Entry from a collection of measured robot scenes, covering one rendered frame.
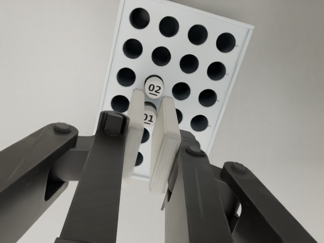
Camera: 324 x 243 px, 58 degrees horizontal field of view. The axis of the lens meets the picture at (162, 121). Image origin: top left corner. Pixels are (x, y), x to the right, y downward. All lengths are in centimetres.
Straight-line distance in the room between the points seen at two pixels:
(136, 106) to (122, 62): 5
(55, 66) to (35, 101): 3
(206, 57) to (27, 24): 13
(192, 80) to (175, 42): 3
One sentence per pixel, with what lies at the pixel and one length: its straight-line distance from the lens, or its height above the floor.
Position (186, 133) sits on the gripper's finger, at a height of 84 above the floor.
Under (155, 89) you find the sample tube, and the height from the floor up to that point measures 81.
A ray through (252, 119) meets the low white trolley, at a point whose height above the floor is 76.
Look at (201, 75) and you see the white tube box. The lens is 20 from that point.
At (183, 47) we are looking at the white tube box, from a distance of 19.
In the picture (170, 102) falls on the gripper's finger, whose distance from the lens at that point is 18.
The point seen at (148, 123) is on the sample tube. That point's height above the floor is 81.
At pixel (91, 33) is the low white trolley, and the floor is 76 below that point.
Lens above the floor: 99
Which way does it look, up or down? 70 degrees down
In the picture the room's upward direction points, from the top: 174 degrees clockwise
